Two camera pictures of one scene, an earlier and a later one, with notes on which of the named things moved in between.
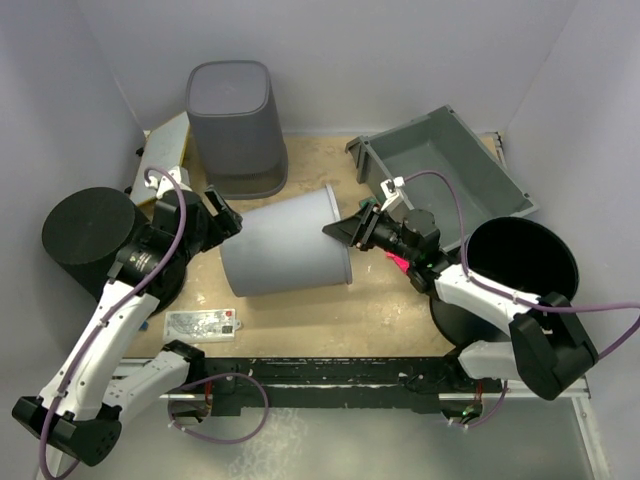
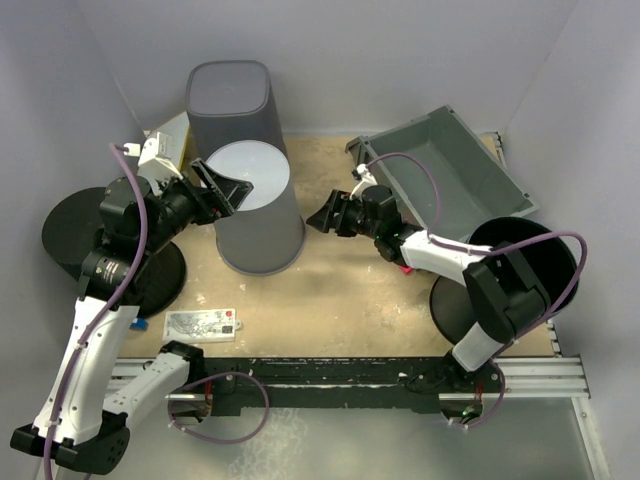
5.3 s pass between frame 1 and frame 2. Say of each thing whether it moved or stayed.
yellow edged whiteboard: stayed
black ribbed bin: stayed
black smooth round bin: stayed
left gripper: moved
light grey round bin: moved
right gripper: moved
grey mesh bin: stayed
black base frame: stayed
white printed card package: stayed
